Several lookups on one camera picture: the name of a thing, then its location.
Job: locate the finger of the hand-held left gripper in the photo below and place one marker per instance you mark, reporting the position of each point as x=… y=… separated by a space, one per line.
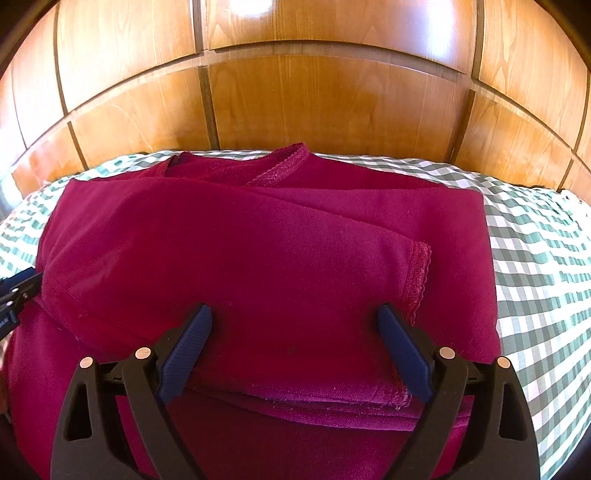
x=18 y=288

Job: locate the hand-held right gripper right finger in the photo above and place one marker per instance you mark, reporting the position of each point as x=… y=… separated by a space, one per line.
x=406 y=355

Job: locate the dark red sweater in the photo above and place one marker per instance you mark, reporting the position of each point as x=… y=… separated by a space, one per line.
x=277 y=258

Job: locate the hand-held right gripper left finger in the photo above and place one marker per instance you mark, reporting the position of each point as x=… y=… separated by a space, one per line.
x=187 y=355

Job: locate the green checked bedspread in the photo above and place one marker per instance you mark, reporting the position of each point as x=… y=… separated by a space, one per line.
x=545 y=286

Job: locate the wooden wardrobe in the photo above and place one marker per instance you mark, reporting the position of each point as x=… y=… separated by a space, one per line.
x=323 y=101

